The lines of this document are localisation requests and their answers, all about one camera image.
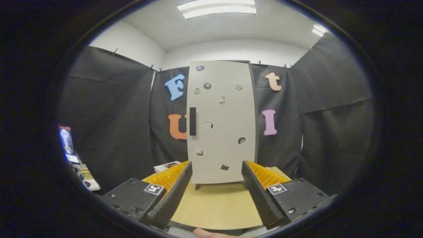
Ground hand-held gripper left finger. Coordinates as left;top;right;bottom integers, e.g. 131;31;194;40
101;161;193;228

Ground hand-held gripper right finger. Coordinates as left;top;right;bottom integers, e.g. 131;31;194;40
241;160;331;230

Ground light grey shoe cabinet door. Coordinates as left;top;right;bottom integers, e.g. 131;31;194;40
186;60;256;184

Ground black cabinet door handle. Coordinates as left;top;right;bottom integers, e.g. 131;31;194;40
189;107;197;136

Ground grey shoe cabinet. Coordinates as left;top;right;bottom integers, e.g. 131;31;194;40
186;59;259;190

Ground white magazine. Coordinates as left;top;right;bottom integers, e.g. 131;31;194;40
154;161;181;173

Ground small cluttered items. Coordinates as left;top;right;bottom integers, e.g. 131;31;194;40
73;160;100;191

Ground black backdrop cloth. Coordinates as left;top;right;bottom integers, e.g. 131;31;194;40
58;33;375;195

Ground blue printed card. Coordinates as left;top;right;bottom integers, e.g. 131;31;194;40
59;125;80;164

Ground long ceiling light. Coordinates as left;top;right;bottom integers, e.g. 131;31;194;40
177;0;257;20

